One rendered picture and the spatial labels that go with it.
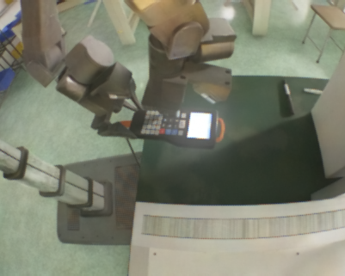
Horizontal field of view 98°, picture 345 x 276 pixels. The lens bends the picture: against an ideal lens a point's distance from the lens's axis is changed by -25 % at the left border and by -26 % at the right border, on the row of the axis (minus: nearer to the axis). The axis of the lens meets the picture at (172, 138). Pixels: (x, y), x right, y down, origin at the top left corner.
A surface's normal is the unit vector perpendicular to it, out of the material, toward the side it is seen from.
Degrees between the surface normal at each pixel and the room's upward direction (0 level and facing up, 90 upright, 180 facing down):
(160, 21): 109
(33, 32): 63
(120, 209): 0
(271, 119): 0
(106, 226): 0
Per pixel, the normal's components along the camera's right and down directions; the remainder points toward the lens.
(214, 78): 0.07, -0.41
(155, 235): -0.18, -0.44
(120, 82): 0.74, -0.15
